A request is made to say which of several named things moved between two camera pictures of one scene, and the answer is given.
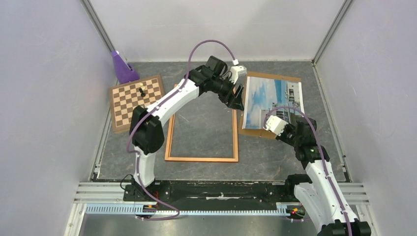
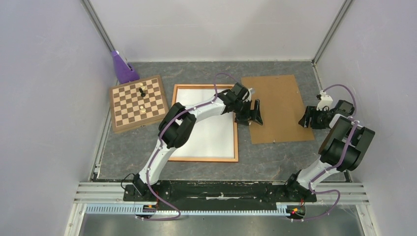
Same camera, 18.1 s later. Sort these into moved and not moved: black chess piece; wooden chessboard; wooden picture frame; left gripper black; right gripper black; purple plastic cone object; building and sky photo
Moved: building and sky photo; right gripper black; left gripper black
Not moved: black chess piece; wooden picture frame; wooden chessboard; purple plastic cone object
